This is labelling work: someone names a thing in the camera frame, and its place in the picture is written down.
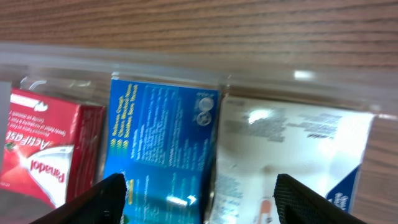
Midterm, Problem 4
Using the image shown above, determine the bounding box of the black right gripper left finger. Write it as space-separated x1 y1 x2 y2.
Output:
31 173 127 224

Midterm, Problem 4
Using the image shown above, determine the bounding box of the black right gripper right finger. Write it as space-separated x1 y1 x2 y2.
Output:
274 174 366 224

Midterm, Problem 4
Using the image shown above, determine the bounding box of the blue medicine box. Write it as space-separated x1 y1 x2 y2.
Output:
104 80 220 223

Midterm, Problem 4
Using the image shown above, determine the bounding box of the clear plastic container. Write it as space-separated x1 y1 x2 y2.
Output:
1 42 397 223

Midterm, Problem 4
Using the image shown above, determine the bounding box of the white medicine box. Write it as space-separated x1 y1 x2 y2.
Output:
210 96 374 224

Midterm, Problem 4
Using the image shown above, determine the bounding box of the red Panadol box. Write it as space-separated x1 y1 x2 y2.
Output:
1 88 105 208

